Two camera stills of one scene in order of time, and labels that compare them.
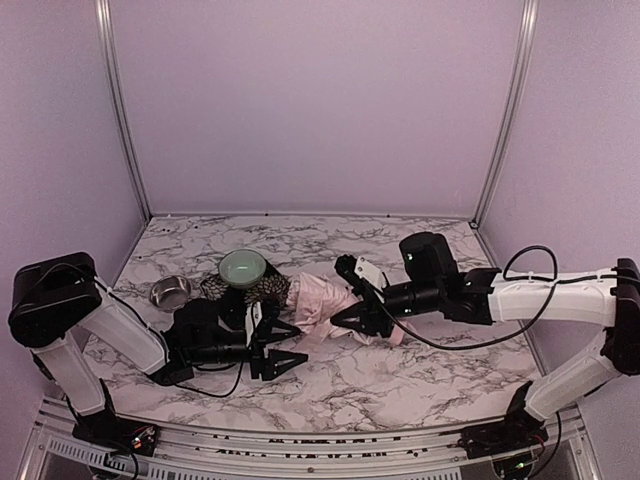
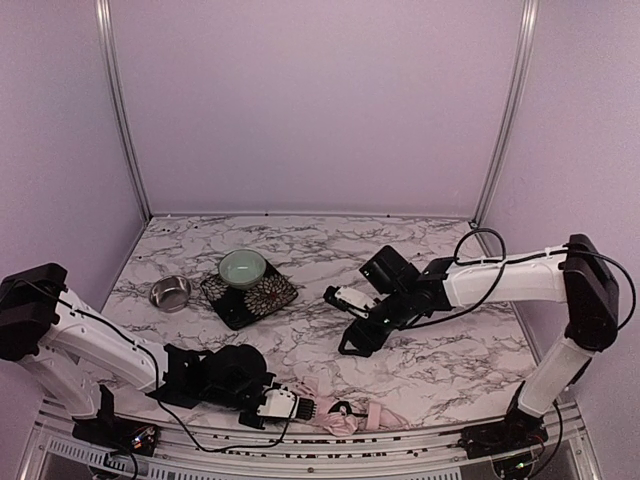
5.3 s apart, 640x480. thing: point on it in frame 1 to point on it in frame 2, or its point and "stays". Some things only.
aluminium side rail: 52,450 stays
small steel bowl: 170,293 stays
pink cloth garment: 318,299 to 343,418
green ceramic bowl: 242,268 stays
